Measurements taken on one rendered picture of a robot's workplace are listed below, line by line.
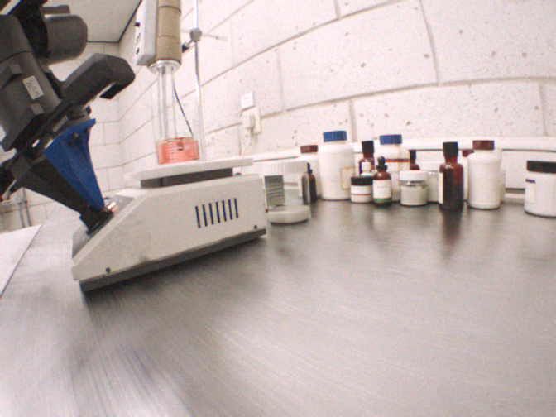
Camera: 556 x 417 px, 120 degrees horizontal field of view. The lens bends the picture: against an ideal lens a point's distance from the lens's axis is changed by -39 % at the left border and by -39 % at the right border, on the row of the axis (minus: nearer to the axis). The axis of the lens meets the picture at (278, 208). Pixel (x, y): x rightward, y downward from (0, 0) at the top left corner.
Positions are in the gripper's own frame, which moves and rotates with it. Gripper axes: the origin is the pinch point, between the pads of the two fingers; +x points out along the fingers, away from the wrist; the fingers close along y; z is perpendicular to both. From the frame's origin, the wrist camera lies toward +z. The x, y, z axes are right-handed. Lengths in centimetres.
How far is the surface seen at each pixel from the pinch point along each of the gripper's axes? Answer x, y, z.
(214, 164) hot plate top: 6.5, -11.0, 3.2
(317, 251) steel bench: 16.1, -15.4, -3.2
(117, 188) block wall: 27, 121, 217
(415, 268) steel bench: 16.4, -21.0, -9.9
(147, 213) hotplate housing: 5.7, -5.0, -1.8
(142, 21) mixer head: -28, -6, 55
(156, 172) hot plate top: 3.7, -6.9, 0.3
